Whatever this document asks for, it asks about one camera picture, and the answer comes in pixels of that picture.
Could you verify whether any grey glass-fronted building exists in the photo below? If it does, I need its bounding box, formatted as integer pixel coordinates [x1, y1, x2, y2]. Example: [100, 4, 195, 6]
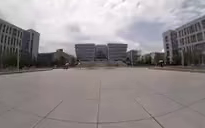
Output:
[74, 42, 129, 63]

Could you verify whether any low dark building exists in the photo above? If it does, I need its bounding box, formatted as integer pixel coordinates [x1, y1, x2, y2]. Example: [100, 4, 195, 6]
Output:
[36, 48, 76, 67]

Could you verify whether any grey paved plaza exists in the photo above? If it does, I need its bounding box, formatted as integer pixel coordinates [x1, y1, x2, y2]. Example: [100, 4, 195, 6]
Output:
[0, 67, 205, 128]

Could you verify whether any white multi-storey building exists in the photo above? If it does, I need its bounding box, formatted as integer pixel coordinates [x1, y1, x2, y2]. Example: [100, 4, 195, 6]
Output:
[162, 10, 205, 66]

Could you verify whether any row of trees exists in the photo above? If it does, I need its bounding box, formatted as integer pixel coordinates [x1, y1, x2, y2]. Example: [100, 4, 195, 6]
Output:
[0, 49, 38, 69]
[171, 46, 205, 67]

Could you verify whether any large pale office building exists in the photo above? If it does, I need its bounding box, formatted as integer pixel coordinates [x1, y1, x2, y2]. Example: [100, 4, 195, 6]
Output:
[0, 14, 41, 67]

